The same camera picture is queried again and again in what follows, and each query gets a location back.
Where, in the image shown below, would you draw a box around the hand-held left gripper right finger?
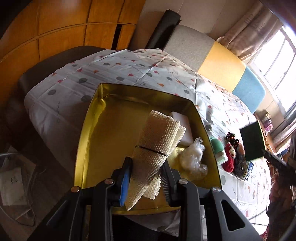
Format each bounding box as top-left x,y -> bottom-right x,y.
161,160 -> 262,241

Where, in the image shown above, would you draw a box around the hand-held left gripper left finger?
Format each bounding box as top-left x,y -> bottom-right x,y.
28,157 -> 134,241

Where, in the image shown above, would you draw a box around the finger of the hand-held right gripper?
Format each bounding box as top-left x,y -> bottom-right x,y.
261,148 -> 287,166

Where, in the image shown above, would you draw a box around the blue tissue pack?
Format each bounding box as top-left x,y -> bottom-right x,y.
245,161 -> 255,180

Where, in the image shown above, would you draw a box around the cream mesh mat roll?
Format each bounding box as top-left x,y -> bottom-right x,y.
124,110 -> 186,211

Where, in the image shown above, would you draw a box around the maroon box with gold interior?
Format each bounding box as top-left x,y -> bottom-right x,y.
73,83 -> 222,211

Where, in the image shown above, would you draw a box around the wooden side table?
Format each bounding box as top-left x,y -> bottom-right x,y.
254,111 -> 278,153

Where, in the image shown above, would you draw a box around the black hair tuft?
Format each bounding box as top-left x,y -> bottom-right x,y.
233,148 -> 249,180

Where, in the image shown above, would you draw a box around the purple gift boxes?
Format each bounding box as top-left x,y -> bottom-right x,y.
262,113 -> 274,133

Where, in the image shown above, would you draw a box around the crumpled clear plastic bag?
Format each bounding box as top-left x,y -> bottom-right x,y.
179,137 -> 208,180

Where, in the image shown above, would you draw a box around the red plush doll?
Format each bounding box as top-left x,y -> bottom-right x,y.
223,144 -> 238,173

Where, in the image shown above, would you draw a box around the white foam block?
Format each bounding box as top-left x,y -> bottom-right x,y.
168,111 -> 195,146

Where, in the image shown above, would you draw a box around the green and white bottle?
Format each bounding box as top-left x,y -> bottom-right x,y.
209,137 -> 228,165

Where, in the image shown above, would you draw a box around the window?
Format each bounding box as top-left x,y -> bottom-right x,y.
251,25 -> 296,116

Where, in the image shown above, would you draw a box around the printed white tablecloth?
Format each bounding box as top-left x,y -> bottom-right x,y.
24,48 -> 272,234

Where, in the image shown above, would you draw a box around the grey yellow blue sofa back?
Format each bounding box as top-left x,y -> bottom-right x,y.
162,25 -> 266,114

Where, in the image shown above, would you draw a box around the beige patterned curtain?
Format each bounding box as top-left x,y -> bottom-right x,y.
216,5 -> 285,63

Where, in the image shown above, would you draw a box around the dark brown chair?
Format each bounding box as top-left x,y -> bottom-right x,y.
0,46 -> 109,130

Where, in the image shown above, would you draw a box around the black rolled mat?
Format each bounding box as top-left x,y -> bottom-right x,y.
146,10 -> 182,49

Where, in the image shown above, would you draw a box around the wooden wardrobe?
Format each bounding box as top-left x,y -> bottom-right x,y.
0,0 -> 148,102

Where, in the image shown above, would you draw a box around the black beaded hair tie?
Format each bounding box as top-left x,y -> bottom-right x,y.
225,132 -> 240,149

